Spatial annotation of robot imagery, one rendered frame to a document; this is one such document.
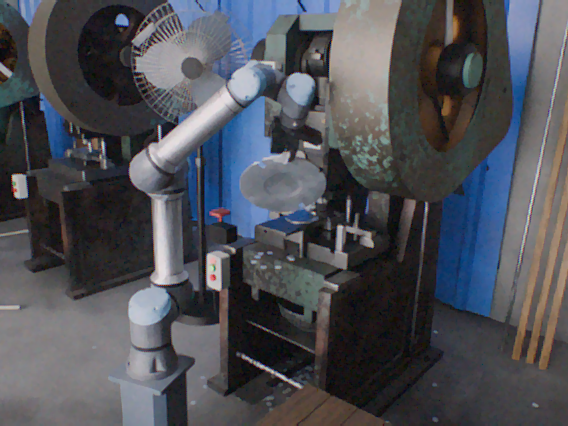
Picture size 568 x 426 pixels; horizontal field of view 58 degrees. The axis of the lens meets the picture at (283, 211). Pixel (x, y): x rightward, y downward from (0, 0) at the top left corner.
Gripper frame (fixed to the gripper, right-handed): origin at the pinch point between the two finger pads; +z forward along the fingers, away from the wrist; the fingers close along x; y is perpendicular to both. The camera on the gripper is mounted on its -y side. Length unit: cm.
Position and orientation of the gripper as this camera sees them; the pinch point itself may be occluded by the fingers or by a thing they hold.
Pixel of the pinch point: (287, 159)
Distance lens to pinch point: 163.8
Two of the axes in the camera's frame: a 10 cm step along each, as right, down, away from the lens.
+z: -1.6, 4.8, 8.6
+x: 1.2, 8.8, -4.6
